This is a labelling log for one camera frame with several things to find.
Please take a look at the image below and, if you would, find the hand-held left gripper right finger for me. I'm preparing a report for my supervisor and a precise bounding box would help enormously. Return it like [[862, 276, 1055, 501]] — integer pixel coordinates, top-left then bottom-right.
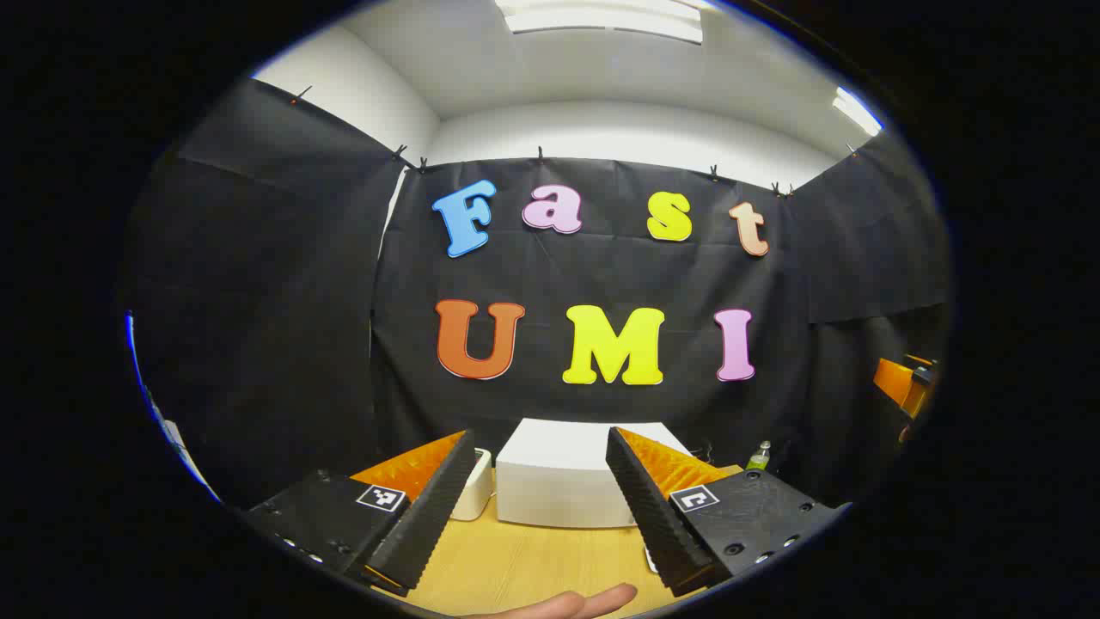
[[605, 426, 852, 598]]

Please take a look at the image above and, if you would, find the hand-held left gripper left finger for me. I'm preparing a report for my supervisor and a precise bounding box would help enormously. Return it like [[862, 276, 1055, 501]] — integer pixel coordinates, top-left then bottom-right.
[[243, 428, 479, 598]]

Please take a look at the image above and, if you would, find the white microwave oven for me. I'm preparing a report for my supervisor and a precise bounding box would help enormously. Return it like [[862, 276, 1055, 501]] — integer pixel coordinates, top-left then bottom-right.
[[496, 419, 693, 529]]

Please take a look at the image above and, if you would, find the white toaster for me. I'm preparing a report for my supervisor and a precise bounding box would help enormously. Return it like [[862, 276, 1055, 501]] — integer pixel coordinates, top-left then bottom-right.
[[450, 447, 496, 522]]

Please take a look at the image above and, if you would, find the black backdrop cloth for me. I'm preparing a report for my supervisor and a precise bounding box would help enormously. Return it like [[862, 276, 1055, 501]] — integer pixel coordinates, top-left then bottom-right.
[[120, 77, 953, 508]]

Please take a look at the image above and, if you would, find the small ceiling light panel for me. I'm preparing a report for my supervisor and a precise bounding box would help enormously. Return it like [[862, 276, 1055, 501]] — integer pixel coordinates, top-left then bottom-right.
[[832, 86, 883, 137]]

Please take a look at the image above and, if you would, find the long ceiling light panel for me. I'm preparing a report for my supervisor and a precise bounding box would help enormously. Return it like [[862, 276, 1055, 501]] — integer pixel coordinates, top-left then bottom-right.
[[496, 0, 704, 44]]

